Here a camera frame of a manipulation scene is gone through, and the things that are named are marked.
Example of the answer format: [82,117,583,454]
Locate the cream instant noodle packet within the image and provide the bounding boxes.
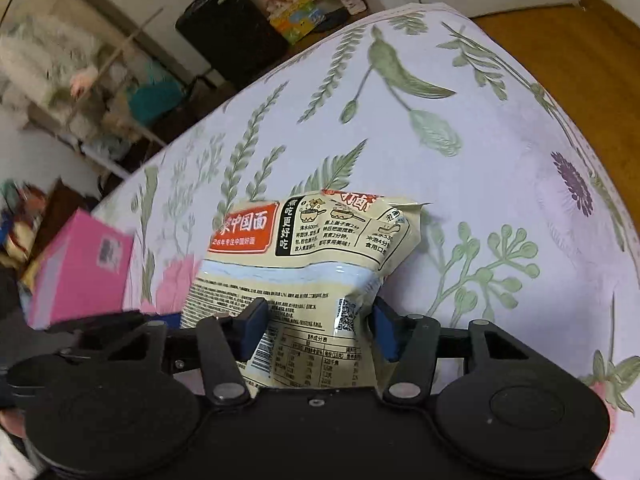
[181,191,421,390]

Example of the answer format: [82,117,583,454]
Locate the pink cardboard box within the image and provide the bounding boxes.
[26,209,134,330]

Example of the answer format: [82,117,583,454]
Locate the floral bed sheet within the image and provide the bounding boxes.
[96,4,639,479]

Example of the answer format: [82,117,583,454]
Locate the teal bag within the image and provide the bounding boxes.
[125,79,183,127]

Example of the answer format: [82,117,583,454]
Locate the white rolling side table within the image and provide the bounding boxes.
[1,15,165,179]

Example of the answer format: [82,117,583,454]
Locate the colourful cardboard box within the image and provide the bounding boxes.
[264,0,326,44]

